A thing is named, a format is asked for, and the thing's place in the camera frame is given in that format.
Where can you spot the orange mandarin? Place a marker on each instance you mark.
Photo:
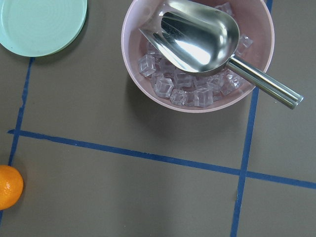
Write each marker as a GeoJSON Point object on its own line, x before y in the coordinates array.
{"type": "Point", "coordinates": [11, 186]}

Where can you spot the mint green plate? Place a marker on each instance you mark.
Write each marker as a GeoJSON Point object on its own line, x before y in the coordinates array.
{"type": "Point", "coordinates": [35, 28]}

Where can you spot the clear plastic ice cubes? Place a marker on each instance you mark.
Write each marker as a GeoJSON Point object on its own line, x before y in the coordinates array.
{"type": "Point", "coordinates": [183, 89]}

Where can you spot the metal ice scoop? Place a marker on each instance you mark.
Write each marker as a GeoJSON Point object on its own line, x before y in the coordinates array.
{"type": "Point", "coordinates": [202, 40]}

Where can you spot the pink bowl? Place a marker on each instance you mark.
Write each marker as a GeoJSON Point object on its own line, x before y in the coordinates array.
{"type": "Point", "coordinates": [254, 20]}

